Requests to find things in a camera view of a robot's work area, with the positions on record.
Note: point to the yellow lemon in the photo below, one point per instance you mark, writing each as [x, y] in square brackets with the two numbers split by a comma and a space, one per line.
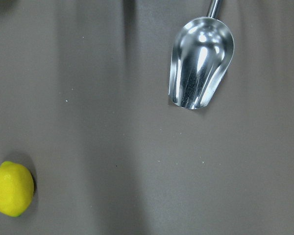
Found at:
[16, 188]

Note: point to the metal scoop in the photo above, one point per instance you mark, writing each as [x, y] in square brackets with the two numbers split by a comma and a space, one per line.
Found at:
[202, 52]

